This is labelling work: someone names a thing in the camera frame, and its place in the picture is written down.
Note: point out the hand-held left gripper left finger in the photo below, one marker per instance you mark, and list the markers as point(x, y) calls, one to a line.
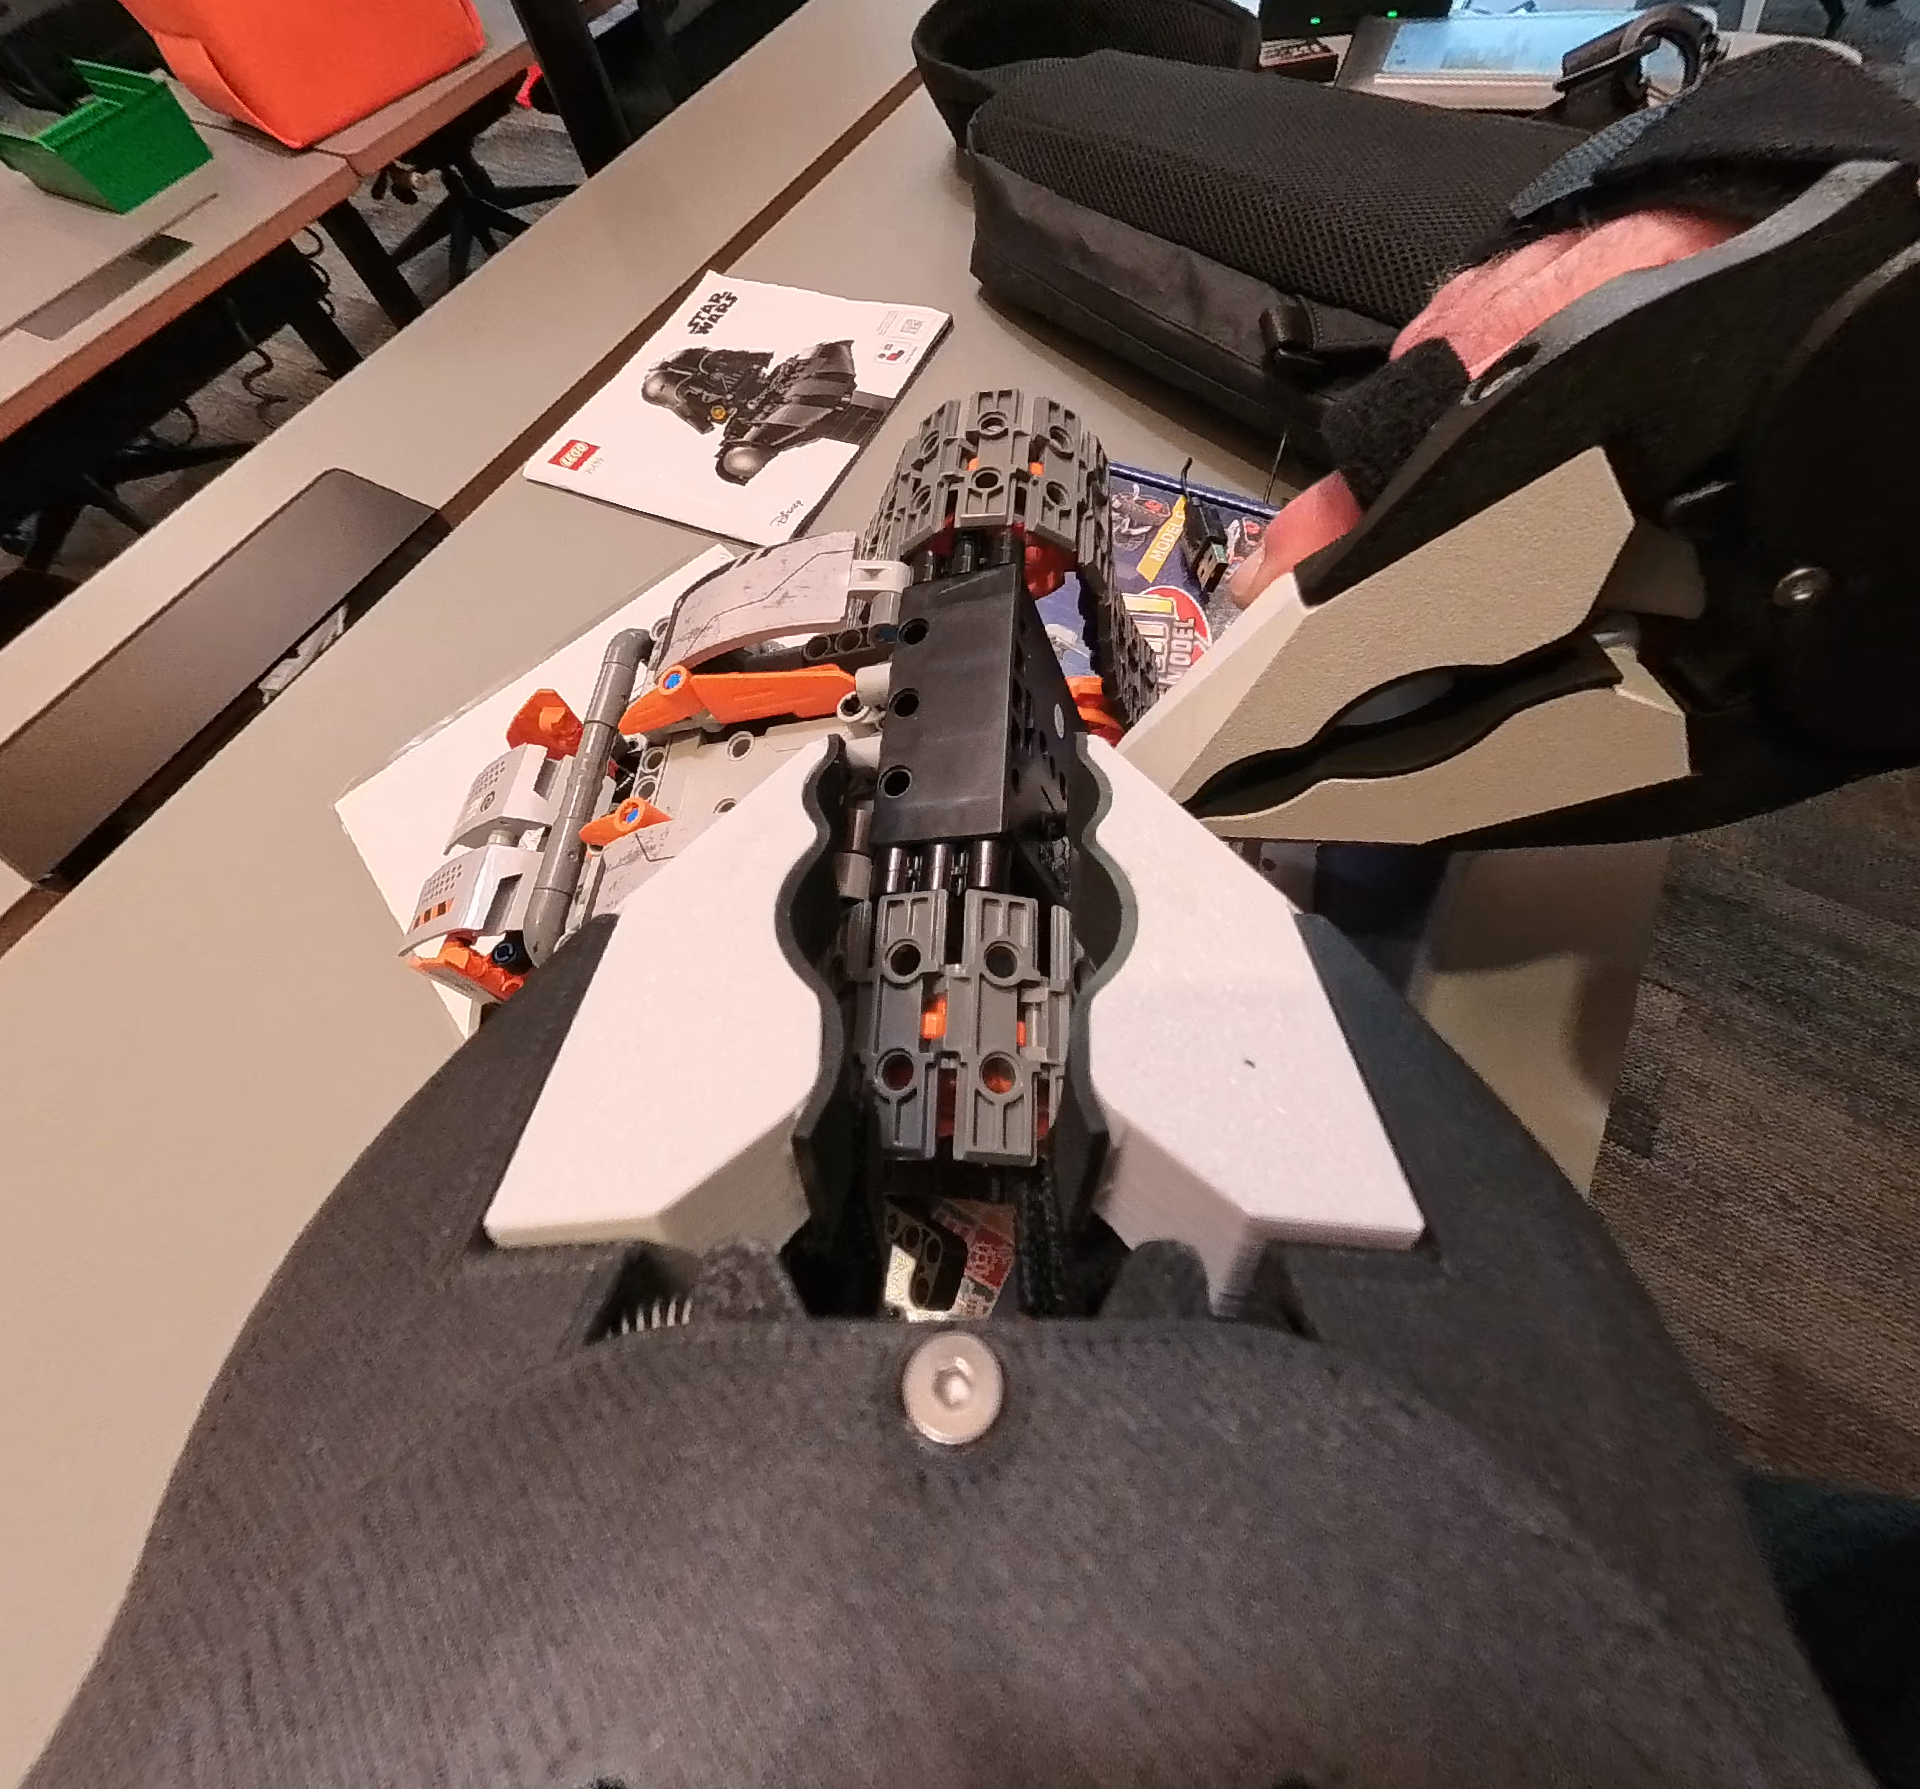
point(662, 1071)

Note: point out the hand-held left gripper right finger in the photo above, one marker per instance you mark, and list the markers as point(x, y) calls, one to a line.
point(1261, 1071)

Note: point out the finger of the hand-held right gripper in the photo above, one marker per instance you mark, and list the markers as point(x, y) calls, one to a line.
point(1441, 576)
point(1499, 770)

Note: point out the tracked building-block toy robot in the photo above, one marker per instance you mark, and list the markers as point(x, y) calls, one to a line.
point(960, 770)

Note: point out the person's right forearm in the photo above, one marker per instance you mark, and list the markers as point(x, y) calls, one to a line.
point(1741, 125)

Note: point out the person's right hand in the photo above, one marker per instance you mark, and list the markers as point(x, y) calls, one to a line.
point(1560, 275)

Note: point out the white instruction sheet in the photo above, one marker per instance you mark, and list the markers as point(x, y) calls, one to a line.
point(421, 801)

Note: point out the black bag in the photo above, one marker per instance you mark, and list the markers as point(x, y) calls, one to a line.
point(1261, 201)

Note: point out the black-and-white instruction booklet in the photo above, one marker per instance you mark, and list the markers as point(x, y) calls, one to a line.
point(751, 411)

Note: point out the person's dark clothing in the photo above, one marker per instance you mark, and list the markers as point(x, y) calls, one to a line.
point(1845, 1639)

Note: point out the green storage bin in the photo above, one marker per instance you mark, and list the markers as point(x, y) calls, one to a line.
point(105, 141)

